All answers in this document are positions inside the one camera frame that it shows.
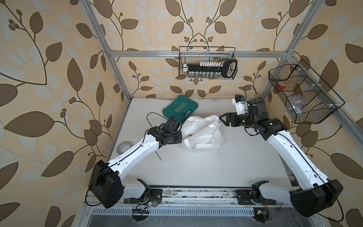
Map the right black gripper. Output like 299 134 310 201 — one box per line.
220 112 257 129

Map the white printed tote bag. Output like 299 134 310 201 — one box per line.
179 115 226 153

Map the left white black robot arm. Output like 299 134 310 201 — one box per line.
88 124 182 209

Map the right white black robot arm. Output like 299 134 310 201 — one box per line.
219 113 343 217

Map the green plastic tool case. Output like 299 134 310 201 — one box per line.
162 95 199 119

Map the black socket bit set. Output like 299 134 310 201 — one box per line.
181 59 238 79

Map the clear tape roll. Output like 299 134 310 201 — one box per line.
116 141 133 155

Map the red small item in basket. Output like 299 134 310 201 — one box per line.
277 81 287 90

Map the clear plastic bag in basket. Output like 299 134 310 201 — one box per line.
287 94 305 114

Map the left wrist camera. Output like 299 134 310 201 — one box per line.
165 117 181 133

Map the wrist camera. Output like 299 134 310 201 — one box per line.
165 117 181 133
232 96 268 117

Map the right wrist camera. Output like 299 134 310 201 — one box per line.
232 96 268 117

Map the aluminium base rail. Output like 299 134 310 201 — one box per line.
83 186 319 208

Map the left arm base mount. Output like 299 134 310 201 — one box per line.
123 188 163 207

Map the black wire basket centre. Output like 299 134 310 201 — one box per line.
178 46 238 80

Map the black wire basket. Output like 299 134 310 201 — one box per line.
268 59 345 124
178 46 238 80

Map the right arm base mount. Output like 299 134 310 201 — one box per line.
234 189 277 205

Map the black wire basket right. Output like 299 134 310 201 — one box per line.
268 59 345 124

